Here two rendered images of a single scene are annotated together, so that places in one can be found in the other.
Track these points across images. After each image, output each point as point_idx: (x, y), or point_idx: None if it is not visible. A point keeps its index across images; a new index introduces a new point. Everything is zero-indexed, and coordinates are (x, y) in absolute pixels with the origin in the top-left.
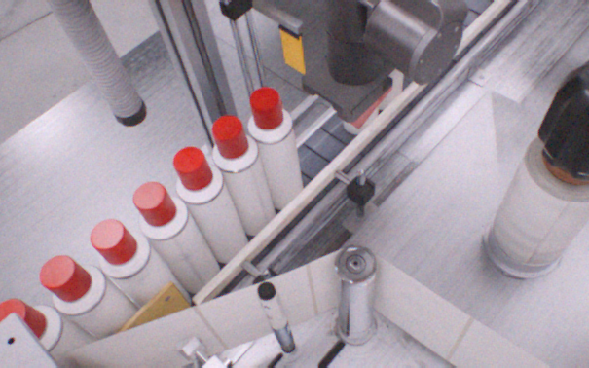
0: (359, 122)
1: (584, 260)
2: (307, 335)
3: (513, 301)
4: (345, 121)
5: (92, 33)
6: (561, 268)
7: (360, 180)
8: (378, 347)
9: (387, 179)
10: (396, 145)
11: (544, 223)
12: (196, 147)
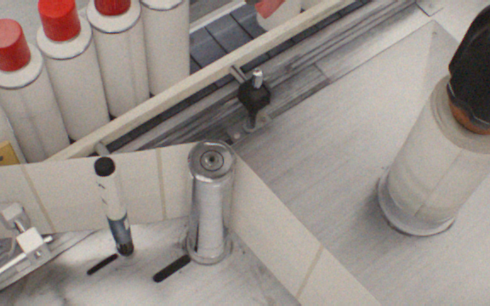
0: (266, 10)
1: (476, 229)
2: (150, 241)
3: (390, 255)
4: (244, 1)
5: None
6: (451, 231)
7: (255, 81)
8: (226, 272)
9: (293, 93)
10: (314, 56)
11: (436, 170)
12: None
